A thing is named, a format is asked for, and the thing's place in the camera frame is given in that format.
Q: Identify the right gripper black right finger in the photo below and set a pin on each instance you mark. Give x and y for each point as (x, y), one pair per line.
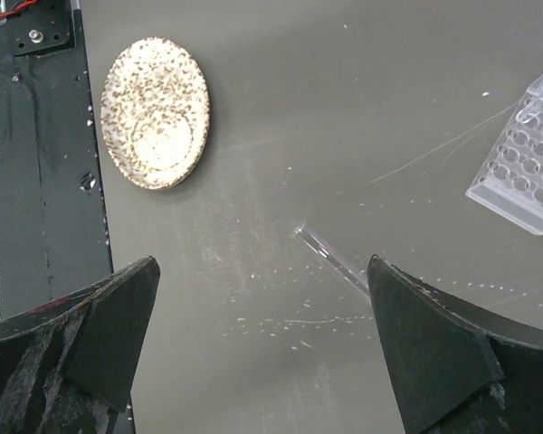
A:
(455, 367)

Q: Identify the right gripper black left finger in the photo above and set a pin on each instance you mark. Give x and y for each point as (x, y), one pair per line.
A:
(68, 366)

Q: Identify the short clear glass tube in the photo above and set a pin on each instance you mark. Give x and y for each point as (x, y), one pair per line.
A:
(346, 271)

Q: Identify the clear acrylic tube rack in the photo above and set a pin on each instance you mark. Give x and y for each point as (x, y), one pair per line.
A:
(510, 181)

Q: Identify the speckled ceramic plate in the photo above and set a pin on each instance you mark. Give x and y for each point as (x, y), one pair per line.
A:
(155, 113)

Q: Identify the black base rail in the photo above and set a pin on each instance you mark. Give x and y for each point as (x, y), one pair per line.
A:
(54, 235)

